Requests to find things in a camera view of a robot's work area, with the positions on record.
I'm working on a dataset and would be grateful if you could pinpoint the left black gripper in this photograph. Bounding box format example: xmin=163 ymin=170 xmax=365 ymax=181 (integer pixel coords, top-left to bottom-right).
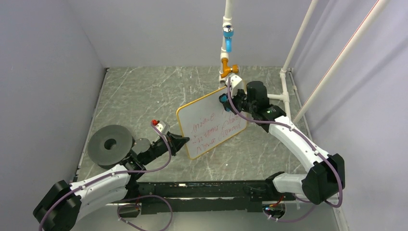
xmin=142 ymin=131 xmax=189 ymax=165

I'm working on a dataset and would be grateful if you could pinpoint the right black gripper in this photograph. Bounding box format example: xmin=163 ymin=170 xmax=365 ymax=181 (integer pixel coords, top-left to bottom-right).
xmin=225 ymin=86 xmax=256 ymax=115

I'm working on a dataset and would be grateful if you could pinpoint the yellow framed whiteboard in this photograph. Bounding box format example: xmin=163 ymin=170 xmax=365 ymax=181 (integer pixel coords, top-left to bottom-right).
xmin=176 ymin=87 xmax=248 ymax=160

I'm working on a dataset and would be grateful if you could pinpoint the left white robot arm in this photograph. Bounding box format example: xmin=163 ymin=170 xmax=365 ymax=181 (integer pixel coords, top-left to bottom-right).
xmin=33 ymin=130 xmax=190 ymax=231

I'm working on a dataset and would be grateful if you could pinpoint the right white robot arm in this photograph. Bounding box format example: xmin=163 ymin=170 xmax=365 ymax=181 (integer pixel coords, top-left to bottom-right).
xmin=220 ymin=77 xmax=345 ymax=208

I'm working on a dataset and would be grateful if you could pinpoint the orange faucet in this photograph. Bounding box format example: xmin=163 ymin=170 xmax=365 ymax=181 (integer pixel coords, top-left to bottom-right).
xmin=220 ymin=58 xmax=239 ymax=78

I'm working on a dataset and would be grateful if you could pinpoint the blue pipe valve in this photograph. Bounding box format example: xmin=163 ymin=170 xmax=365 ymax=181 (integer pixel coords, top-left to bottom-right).
xmin=222 ymin=23 xmax=234 ymax=53

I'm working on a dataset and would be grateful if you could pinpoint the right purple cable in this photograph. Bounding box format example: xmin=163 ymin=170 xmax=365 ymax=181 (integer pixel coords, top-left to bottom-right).
xmin=225 ymin=76 xmax=344 ymax=223

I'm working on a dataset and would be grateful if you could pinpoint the purple cable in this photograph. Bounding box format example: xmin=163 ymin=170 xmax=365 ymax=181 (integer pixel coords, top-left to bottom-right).
xmin=38 ymin=122 xmax=174 ymax=231
xmin=225 ymin=76 xmax=344 ymax=223

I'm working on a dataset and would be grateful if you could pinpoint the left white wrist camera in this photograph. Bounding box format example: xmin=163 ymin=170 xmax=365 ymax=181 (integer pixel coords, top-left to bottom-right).
xmin=151 ymin=119 xmax=170 ymax=136

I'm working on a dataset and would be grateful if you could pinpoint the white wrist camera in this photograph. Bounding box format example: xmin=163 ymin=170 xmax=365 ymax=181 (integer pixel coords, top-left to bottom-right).
xmin=151 ymin=119 xmax=170 ymax=136
xmin=226 ymin=74 xmax=245 ymax=97

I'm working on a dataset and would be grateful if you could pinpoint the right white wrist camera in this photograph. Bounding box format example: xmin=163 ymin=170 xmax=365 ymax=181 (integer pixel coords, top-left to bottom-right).
xmin=226 ymin=74 xmax=245 ymax=97

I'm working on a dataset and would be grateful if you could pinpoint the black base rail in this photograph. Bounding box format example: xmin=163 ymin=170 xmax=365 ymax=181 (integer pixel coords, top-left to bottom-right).
xmin=120 ymin=180 xmax=295 ymax=215

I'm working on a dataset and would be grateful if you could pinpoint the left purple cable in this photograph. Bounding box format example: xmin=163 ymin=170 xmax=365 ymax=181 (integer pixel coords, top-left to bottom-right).
xmin=38 ymin=122 xmax=174 ymax=231

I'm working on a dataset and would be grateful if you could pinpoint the aluminium frame rail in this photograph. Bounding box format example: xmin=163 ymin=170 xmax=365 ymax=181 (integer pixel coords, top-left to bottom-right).
xmin=118 ymin=180 xmax=295 ymax=203

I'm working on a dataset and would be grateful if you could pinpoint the white pvc pipe frame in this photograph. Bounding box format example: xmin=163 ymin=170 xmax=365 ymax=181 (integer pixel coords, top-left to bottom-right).
xmin=231 ymin=0 xmax=407 ymax=126

